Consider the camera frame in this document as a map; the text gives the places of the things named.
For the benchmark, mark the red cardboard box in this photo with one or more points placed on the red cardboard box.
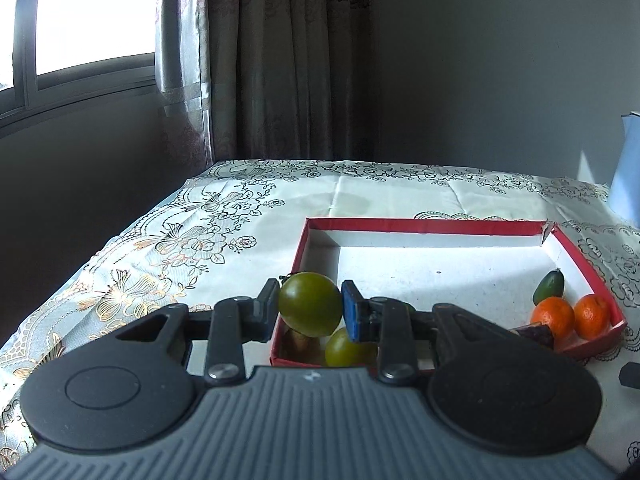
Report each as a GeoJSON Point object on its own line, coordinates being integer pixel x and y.
{"type": "Point", "coordinates": [425, 270]}

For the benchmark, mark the orange mandarin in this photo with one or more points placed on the orange mandarin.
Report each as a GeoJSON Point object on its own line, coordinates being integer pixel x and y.
{"type": "Point", "coordinates": [592, 315]}
{"type": "Point", "coordinates": [552, 316]}

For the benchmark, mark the grey framed window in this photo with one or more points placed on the grey framed window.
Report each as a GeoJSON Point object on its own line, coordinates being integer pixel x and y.
{"type": "Point", "coordinates": [25, 35]}

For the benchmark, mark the floral white tablecloth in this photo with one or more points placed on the floral white tablecloth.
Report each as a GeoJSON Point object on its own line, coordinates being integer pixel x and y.
{"type": "Point", "coordinates": [225, 220]}

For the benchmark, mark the pale blue electric kettle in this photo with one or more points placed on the pale blue electric kettle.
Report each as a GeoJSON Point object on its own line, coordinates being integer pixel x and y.
{"type": "Point", "coordinates": [627, 175]}

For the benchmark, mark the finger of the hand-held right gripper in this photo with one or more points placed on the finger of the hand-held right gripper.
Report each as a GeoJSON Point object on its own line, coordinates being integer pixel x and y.
{"type": "Point", "coordinates": [631, 375]}

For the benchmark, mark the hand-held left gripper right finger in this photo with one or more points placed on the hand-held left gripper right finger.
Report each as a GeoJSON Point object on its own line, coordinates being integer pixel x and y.
{"type": "Point", "coordinates": [352, 312]}

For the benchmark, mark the small dark green fruit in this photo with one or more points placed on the small dark green fruit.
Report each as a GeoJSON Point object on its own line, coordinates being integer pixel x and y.
{"type": "Point", "coordinates": [549, 286]}

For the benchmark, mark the small brown fruit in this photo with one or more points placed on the small brown fruit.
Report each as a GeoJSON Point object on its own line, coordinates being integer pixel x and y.
{"type": "Point", "coordinates": [302, 347]}

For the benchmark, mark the green tomato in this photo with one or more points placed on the green tomato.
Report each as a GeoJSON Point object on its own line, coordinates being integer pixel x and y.
{"type": "Point", "coordinates": [345, 353]}
{"type": "Point", "coordinates": [310, 303]}

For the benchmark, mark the sheer floral curtain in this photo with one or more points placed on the sheer floral curtain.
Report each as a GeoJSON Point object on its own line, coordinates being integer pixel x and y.
{"type": "Point", "coordinates": [182, 60]}

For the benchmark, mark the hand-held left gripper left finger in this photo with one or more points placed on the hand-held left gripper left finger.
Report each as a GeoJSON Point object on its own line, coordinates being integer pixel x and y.
{"type": "Point", "coordinates": [267, 310]}

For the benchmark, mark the dark red date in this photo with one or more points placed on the dark red date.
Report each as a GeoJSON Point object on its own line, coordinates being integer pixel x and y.
{"type": "Point", "coordinates": [535, 335]}

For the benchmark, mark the brown patterned curtain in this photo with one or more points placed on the brown patterned curtain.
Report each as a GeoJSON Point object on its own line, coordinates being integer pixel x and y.
{"type": "Point", "coordinates": [290, 60]}

